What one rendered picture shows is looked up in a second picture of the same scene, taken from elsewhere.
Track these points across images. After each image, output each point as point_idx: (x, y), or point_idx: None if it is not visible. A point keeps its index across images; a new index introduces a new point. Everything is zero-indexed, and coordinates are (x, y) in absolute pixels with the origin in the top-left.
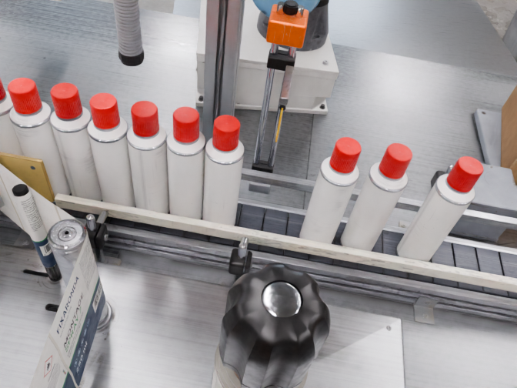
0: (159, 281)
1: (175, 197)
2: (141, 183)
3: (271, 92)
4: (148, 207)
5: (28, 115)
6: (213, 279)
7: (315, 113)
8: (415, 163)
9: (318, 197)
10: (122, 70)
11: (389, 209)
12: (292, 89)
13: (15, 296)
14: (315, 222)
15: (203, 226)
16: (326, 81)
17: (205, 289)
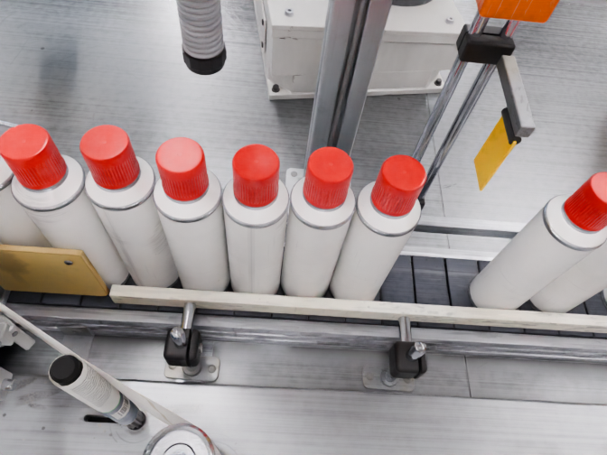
0: (292, 402)
1: (298, 275)
2: (248, 265)
3: (374, 70)
4: (256, 290)
5: (47, 190)
6: (353, 368)
7: (429, 92)
8: (572, 151)
9: (533, 261)
10: (157, 56)
11: None
12: (403, 64)
13: None
14: (512, 289)
15: (342, 310)
16: (451, 48)
17: (359, 405)
